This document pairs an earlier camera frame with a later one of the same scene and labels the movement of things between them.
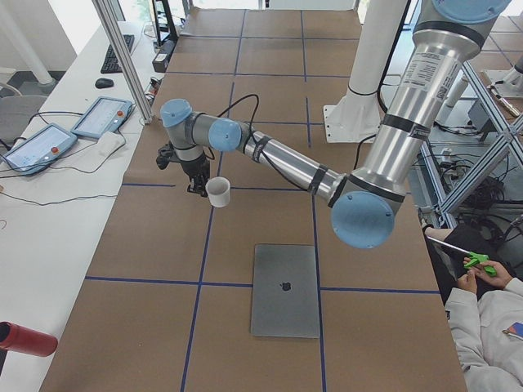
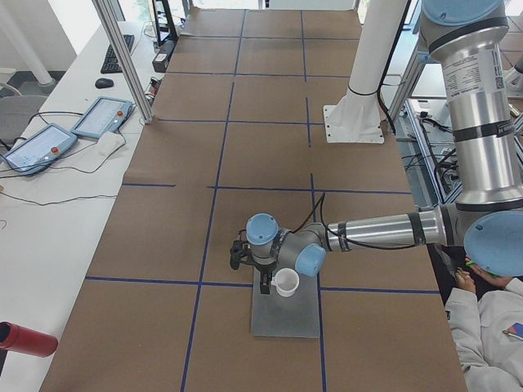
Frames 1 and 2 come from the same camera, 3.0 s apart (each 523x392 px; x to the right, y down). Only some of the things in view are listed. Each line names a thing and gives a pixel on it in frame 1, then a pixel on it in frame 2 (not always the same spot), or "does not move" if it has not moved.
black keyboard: x=110 y=64 does not move
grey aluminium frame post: x=108 y=15 does not move
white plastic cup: x=219 y=191 to x=286 y=282
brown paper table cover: x=265 y=295 does not move
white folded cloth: x=109 y=143 does not move
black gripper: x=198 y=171 to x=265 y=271
